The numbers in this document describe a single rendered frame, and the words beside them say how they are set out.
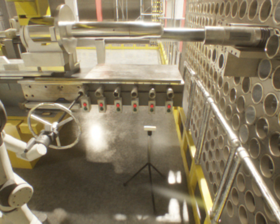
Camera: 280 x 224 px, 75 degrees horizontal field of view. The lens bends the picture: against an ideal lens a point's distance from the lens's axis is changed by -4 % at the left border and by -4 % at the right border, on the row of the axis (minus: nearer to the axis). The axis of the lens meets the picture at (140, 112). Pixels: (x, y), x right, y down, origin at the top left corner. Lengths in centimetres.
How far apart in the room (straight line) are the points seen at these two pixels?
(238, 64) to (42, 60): 210
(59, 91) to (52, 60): 35
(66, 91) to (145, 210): 143
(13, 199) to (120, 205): 132
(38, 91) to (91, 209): 133
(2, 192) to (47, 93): 168
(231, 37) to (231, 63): 42
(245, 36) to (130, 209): 195
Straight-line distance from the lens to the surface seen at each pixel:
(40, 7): 188
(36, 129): 209
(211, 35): 203
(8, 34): 281
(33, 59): 215
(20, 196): 74
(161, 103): 201
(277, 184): 231
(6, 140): 114
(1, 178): 70
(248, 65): 251
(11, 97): 260
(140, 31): 162
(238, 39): 212
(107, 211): 191
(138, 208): 191
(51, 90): 224
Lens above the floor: 159
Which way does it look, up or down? 29 degrees down
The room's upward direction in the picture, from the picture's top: straight up
